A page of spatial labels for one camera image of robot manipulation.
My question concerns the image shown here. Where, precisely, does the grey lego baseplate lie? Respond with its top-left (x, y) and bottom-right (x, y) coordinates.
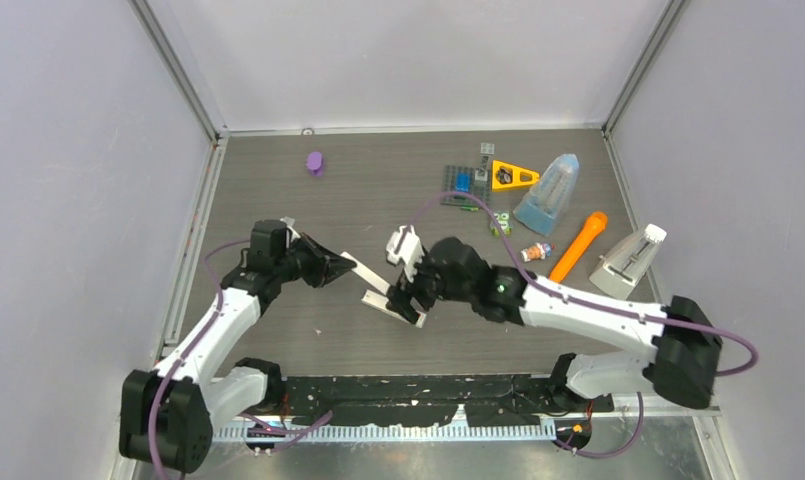
top-left (440, 165), bottom-right (491, 208)

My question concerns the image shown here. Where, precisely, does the white metronome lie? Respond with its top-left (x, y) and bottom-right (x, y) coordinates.
top-left (589, 224), bottom-right (667, 300)

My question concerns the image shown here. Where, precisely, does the purple cable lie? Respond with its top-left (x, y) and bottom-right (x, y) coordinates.
top-left (146, 239), bottom-right (252, 480)
top-left (408, 192), bottom-right (760, 379)

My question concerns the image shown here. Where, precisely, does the slim white remote control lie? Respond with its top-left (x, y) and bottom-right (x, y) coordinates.
top-left (361, 290), bottom-right (427, 328)

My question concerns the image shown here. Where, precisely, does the orange toy microphone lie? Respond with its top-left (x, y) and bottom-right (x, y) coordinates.
top-left (548, 211), bottom-right (608, 283)

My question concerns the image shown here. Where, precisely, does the white battery cover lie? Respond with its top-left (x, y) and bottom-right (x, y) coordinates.
top-left (341, 252), bottom-right (390, 295)

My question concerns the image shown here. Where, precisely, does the blue lego brick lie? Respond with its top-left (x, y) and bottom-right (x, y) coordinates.
top-left (453, 172), bottom-right (472, 197)

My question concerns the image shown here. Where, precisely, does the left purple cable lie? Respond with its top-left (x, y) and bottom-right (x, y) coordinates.
top-left (146, 239), bottom-right (252, 480)

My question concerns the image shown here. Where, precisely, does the small figurine bottle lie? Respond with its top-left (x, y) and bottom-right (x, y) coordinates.
top-left (520, 243), bottom-right (554, 263)

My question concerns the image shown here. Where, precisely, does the purple plastic toy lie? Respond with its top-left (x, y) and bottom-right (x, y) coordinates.
top-left (305, 151), bottom-right (325, 177)

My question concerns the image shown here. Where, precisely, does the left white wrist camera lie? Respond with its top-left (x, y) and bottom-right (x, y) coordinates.
top-left (280, 216), bottom-right (300, 244)

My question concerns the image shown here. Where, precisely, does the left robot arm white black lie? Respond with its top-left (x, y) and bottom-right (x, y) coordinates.
top-left (118, 220), bottom-right (357, 478)

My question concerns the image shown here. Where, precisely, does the green owl toy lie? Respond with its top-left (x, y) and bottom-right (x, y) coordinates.
top-left (490, 211), bottom-right (513, 236)

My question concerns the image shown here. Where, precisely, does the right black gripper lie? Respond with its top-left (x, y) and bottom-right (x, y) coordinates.
top-left (387, 249), bottom-right (475, 325)

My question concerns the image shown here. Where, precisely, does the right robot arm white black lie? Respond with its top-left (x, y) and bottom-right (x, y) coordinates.
top-left (386, 229), bottom-right (723, 411)

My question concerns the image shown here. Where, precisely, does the yellow triangle toy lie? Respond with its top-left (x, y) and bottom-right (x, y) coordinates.
top-left (491, 160), bottom-right (541, 192)

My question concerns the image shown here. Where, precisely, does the grey lego piece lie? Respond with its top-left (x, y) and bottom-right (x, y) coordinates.
top-left (475, 143), bottom-right (495, 183)

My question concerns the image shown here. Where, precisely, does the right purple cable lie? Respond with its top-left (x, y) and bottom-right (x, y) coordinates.
top-left (408, 192), bottom-right (760, 379)

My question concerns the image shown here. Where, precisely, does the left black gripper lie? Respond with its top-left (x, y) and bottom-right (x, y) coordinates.
top-left (275, 233), bottom-right (355, 289)

